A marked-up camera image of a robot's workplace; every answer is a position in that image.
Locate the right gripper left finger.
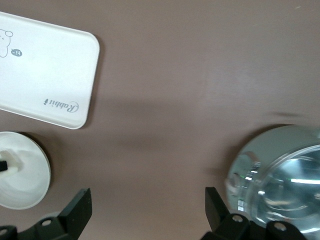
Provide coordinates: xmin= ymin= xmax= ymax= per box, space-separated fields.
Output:
xmin=0 ymin=188 xmax=93 ymax=240

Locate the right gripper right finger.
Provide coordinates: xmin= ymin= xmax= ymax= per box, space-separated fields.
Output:
xmin=201 ymin=186 xmax=308 ymax=240

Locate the white round plate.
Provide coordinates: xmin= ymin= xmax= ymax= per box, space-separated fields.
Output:
xmin=0 ymin=131 xmax=51 ymax=210

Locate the white rectangular Rabbit print tray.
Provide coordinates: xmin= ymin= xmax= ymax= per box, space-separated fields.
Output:
xmin=0 ymin=11 xmax=101 ymax=130

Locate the glass pot lid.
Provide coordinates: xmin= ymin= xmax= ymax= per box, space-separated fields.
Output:
xmin=246 ymin=143 xmax=320 ymax=236

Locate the silver electric cooking pot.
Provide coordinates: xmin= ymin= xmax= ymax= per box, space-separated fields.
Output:
xmin=224 ymin=124 xmax=320 ymax=240

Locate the brown table cover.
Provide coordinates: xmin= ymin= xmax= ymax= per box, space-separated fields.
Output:
xmin=0 ymin=0 xmax=320 ymax=240

